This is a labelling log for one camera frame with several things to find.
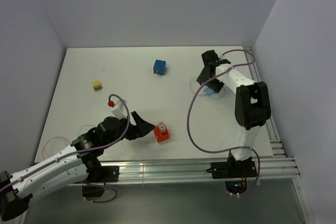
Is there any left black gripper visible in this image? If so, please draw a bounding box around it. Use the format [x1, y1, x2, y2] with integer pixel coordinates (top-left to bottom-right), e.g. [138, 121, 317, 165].
[103, 111, 155, 148]

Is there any aluminium front rail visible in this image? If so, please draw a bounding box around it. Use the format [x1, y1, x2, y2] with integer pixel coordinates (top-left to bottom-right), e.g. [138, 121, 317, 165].
[102, 157, 300, 185]

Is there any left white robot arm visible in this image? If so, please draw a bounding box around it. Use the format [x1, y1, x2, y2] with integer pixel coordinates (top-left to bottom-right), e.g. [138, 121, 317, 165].
[1, 111, 155, 221]

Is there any yellow plug adapter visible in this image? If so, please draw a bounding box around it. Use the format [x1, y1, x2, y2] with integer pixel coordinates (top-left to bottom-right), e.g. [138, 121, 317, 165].
[92, 80, 102, 91]

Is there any light blue plug charger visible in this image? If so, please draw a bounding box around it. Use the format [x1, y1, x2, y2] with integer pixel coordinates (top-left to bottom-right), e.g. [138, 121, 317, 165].
[204, 87, 214, 96]

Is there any red cube socket adapter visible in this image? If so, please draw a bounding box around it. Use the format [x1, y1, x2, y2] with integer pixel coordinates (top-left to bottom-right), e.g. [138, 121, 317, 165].
[153, 125, 170, 143]

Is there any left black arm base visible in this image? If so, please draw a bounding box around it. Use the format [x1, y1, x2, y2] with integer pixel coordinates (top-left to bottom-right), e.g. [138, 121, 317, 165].
[81, 165, 120, 201]

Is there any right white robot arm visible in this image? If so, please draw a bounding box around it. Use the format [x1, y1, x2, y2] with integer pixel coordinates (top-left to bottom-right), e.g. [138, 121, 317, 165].
[196, 50, 271, 177]

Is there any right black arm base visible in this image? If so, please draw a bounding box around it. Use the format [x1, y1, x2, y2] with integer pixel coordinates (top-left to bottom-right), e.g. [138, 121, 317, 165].
[206, 158, 258, 197]

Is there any pink plug charger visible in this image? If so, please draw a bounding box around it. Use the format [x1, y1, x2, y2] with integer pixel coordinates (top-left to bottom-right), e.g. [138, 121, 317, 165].
[157, 121, 167, 134]

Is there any aluminium rail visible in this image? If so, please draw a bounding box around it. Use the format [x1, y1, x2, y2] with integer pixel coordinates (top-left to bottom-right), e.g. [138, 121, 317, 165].
[243, 46, 286, 156]
[102, 157, 300, 185]

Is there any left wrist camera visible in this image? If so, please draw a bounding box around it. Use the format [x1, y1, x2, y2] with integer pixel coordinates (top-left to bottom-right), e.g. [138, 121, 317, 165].
[108, 99, 127, 120]

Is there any aluminium right side rail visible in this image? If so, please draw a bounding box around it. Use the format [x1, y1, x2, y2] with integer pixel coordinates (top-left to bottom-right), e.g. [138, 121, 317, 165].
[243, 46, 286, 156]

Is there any blue cube socket adapter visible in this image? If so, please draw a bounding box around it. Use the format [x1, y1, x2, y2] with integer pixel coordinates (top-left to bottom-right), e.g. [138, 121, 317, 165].
[153, 59, 166, 76]

